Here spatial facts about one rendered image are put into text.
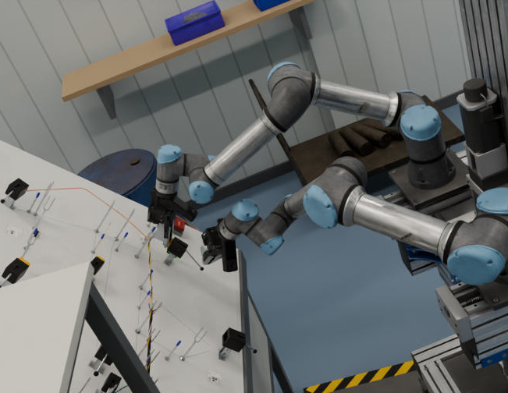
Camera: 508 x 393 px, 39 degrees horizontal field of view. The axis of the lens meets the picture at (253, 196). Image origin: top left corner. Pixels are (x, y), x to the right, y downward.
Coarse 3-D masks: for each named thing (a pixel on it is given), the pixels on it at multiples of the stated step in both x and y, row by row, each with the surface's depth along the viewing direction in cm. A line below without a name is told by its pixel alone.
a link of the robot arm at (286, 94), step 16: (288, 80) 210; (272, 96) 212; (288, 96) 207; (304, 96) 209; (272, 112) 208; (288, 112) 207; (256, 128) 211; (272, 128) 209; (288, 128) 211; (240, 144) 213; (256, 144) 212; (224, 160) 215; (240, 160) 214; (192, 176) 222; (208, 176) 217; (224, 176) 217; (192, 192) 217; (208, 192) 217
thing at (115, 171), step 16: (112, 160) 394; (128, 160) 388; (144, 160) 382; (80, 176) 390; (96, 176) 384; (112, 176) 378; (128, 176) 373; (144, 176) 367; (128, 192) 361; (144, 192) 366
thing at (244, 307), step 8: (240, 256) 276; (240, 264) 272; (240, 272) 268; (240, 280) 264; (240, 288) 261; (240, 296) 257; (240, 304) 254; (240, 312) 250; (248, 312) 258; (248, 320) 253; (248, 328) 249; (248, 336) 245; (248, 344) 242; (248, 352) 238; (248, 360) 234; (248, 368) 231; (248, 376) 228; (248, 384) 224; (248, 392) 221
